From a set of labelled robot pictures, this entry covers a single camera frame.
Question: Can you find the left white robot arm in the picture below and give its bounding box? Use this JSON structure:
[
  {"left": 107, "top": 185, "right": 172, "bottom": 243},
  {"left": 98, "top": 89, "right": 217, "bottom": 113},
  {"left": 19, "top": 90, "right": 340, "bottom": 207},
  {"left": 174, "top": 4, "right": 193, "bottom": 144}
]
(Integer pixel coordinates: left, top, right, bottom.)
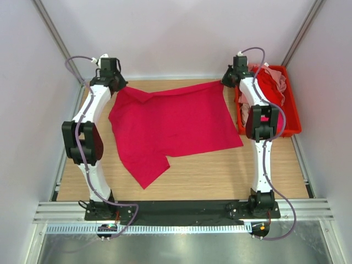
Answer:
[{"left": 62, "top": 54, "right": 127, "bottom": 221}]

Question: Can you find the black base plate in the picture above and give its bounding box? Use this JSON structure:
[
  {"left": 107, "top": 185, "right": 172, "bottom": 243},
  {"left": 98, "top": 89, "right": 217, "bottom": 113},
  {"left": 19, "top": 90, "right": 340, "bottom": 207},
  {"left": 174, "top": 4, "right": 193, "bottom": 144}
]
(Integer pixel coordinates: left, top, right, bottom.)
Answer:
[{"left": 79, "top": 200, "right": 281, "bottom": 223}]

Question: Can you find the red t shirt in bin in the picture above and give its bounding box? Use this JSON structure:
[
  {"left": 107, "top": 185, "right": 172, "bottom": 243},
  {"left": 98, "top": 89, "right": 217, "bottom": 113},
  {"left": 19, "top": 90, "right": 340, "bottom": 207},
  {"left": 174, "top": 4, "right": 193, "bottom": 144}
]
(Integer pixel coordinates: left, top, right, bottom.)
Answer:
[{"left": 257, "top": 65, "right": 287, "bottom": 106}]

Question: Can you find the aluminium frame rail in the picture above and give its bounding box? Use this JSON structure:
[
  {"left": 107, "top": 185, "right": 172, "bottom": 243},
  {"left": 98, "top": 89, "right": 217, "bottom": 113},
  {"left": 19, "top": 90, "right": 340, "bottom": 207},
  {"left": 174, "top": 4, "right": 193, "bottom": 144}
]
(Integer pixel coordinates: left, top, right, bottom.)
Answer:
[{"left": 32, "top": 199, "right": 334, "bottom": 224}]

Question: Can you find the red plastic bin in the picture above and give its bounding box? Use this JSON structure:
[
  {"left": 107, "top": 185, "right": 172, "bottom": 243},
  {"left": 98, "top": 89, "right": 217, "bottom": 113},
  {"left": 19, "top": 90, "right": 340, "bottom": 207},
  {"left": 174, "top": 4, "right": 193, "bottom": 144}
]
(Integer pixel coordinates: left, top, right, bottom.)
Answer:
[{"left": 234, "top": 65, "right": 302, "bottom": 138}]

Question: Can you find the crimson t shirt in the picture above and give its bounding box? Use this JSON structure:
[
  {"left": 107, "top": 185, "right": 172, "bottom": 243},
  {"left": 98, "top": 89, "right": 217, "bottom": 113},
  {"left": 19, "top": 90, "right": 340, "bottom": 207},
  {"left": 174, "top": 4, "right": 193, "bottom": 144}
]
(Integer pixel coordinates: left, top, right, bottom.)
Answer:
[{"left": 109, "top": 81, "right": 243, "bottom": 189}]

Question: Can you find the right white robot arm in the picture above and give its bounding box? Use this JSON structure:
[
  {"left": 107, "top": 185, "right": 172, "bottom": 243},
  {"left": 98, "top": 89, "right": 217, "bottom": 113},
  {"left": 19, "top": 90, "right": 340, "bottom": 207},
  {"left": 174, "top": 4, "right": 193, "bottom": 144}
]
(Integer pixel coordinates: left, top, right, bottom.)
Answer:
[{"left": 222, "top": 53, "right": 279, "bottom": 219}]

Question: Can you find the magenta t shirt in bin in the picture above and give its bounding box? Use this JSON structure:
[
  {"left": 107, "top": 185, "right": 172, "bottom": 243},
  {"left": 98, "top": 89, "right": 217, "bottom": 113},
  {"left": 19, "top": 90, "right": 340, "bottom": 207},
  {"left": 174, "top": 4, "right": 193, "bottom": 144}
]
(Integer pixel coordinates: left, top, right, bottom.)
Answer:
[{"left": 277, "top": 112, "right": 284, "bottom": 133}]

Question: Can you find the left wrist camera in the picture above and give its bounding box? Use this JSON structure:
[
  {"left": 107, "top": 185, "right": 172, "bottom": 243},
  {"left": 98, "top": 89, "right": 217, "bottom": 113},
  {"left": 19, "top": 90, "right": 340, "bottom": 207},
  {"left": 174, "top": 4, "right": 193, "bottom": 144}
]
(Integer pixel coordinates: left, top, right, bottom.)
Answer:
[{"left": 91, "top": 53, "right": 109, "bottom": 68}]

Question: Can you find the slotted cable duct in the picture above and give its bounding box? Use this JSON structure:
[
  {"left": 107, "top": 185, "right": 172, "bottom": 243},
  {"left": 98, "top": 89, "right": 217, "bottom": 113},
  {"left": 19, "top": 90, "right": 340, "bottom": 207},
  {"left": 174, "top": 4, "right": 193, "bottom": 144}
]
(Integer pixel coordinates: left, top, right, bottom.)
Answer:
[{"left": 46, "top": 223, "right": 252, "bottom": 235}]

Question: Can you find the right corner aluminium post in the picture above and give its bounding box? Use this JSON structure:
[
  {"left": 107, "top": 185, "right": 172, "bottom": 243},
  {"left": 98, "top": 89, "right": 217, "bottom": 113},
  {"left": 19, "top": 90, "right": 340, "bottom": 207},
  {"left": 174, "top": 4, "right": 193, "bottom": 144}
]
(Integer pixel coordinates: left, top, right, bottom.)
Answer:
[{"left": 281, "top": 0, "right": 326, "bottom": 67}]

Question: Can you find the pink t shirt in bin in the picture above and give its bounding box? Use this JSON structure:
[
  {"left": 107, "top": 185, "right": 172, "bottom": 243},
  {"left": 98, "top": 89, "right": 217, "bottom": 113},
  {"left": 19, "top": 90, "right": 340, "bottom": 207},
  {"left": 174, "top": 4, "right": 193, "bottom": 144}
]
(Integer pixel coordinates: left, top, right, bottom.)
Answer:
[{"left": 238, "top": 63, "right": 287, "bottom": 126}]

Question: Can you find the left corner aluminium post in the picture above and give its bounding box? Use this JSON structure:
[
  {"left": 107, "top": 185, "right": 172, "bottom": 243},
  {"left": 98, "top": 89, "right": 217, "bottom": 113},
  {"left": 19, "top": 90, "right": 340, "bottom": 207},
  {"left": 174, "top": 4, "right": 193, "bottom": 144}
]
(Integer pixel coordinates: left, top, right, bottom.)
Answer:
[{"left": 31, "top": 0, "right": 84, "bottom": 85}]

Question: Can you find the corner aluminium post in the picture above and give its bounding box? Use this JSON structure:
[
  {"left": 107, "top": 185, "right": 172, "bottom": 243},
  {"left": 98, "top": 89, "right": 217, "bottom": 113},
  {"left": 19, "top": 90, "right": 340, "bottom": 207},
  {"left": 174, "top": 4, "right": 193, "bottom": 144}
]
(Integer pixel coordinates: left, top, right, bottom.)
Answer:
[
  {"left": 281, "top": 0, "right": 326, "bottom": 67},
  {"left": 31, "top": 0, "right": 84, "bottom": 85}
]

